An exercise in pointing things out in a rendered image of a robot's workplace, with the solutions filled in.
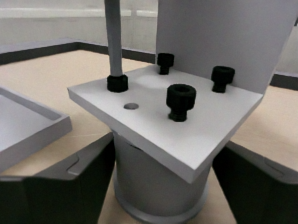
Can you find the grey cylinder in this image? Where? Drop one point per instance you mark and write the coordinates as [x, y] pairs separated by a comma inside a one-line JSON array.
[[151, 193]]

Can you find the black socket head screw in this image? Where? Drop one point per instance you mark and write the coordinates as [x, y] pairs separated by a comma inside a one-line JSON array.
[[165, 60], [117, 84], [221, 76], [180, 98]]

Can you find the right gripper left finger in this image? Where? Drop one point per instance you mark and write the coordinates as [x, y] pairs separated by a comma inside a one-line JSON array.
[[72, 190]]

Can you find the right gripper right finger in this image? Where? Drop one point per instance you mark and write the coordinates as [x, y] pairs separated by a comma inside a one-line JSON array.
[[258, 190]]

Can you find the red screwdriver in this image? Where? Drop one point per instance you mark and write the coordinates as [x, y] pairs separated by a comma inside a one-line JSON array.
[[113, 29]]

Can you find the grey rectangular tray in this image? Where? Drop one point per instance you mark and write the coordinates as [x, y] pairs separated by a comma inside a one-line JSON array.
[[37, 125]]

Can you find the white metal bracket with holes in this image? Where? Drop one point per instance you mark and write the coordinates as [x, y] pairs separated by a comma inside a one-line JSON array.
[[246, 35]]

